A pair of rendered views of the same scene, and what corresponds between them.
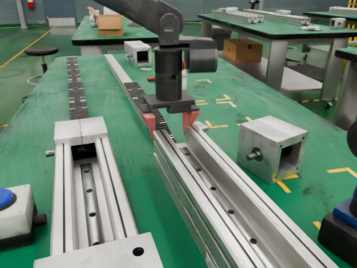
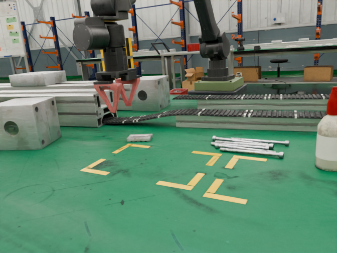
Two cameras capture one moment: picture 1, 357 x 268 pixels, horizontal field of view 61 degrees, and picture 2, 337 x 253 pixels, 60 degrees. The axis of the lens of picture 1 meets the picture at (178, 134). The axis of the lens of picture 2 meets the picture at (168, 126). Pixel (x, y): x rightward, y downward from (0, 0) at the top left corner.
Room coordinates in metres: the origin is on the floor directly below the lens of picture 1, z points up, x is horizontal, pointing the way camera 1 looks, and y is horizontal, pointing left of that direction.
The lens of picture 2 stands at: (1.20, -0.46, 0.97)
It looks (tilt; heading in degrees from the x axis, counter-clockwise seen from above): 16 degrees down; 131
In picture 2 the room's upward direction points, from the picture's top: 4 degrees counter-clockwise
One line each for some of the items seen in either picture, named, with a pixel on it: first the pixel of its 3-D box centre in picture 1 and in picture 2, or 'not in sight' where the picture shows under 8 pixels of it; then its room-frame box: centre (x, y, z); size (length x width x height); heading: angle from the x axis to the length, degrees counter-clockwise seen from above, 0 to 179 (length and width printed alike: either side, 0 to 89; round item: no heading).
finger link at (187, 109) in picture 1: (179, 118); (114, 93); (0.63, 0.00, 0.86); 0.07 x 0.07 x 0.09; 19
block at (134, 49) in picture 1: (138, 55); not in sight; (1.55, 0.20, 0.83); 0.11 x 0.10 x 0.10; 108
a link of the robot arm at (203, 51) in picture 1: (187, 43); (100, 22); (0.63, -0.02, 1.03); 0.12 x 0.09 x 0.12; 97
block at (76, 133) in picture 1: (77, 148); (152, 92); (0.56, 0.21, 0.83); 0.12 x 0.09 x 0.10; 109
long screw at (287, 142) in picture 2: not in sight; (258, 141); (0.99, 0.04, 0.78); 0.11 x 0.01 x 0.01; 11
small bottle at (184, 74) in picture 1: (181, 75); (332, 128); (1.12, -0.01, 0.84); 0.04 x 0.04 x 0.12
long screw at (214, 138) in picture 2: not in sight; (239, 141); (0.96, 0.02, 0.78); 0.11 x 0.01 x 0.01; 10
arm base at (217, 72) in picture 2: not in sight; (217, 70); (0.56, 0.62, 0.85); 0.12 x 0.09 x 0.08; 4
